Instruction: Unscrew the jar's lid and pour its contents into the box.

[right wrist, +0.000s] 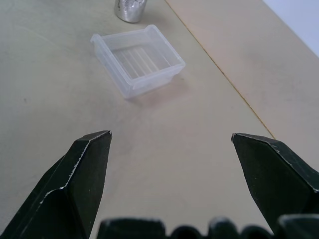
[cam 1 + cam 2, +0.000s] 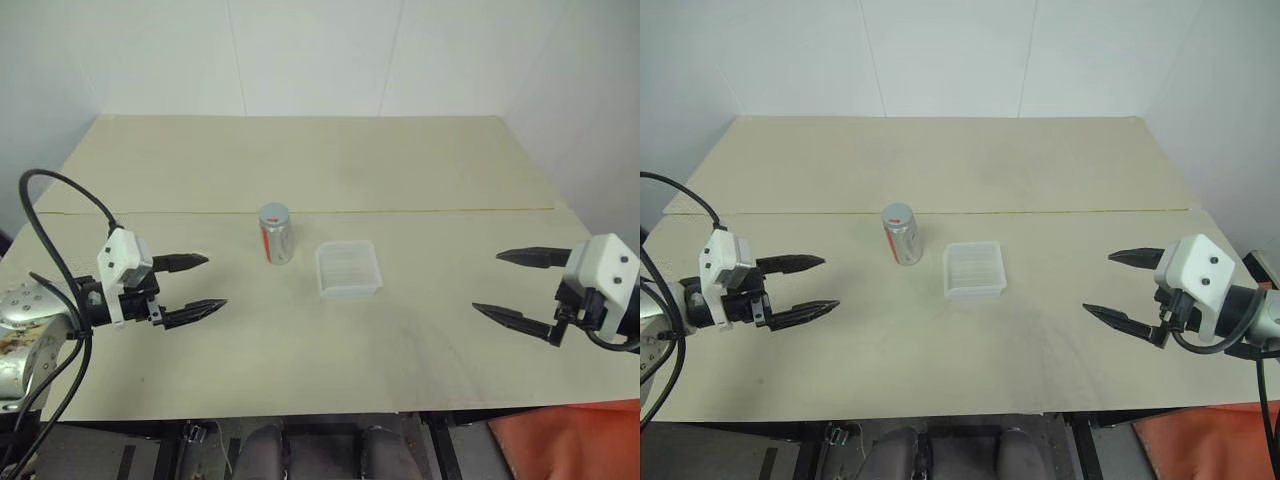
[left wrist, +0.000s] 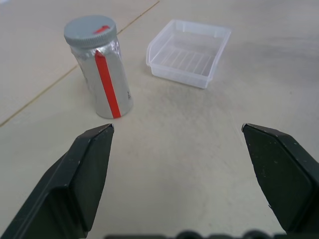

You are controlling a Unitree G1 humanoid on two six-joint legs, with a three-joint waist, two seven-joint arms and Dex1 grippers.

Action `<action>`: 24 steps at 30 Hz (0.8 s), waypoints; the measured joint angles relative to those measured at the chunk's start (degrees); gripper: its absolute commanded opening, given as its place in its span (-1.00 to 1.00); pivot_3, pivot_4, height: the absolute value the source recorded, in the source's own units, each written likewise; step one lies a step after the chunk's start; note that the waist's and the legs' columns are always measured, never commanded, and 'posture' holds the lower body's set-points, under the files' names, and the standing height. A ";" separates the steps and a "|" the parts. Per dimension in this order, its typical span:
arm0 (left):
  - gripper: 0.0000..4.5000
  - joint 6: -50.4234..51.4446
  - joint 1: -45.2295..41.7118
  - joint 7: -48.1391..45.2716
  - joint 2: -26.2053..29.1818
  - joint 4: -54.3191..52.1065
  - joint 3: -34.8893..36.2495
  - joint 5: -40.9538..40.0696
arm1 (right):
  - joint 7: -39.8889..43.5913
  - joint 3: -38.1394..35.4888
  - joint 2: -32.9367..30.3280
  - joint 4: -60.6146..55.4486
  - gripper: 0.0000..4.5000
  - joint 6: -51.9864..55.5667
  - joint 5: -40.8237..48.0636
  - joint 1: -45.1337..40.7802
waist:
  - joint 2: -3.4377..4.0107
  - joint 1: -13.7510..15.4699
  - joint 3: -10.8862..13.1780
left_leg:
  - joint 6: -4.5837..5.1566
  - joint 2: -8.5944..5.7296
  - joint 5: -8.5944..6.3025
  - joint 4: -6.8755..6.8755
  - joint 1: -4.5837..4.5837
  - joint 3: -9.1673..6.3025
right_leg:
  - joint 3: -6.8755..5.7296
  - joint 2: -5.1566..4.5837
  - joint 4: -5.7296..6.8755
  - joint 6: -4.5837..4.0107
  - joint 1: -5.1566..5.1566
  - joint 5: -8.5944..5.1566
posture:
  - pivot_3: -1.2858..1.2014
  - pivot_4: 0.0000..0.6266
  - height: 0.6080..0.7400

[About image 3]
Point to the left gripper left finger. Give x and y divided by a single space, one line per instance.
67 179

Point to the clear plastic bin container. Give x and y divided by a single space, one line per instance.
179 73

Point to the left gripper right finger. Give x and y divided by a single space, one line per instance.
286 174

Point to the small grey pink object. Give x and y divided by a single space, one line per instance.
84 30

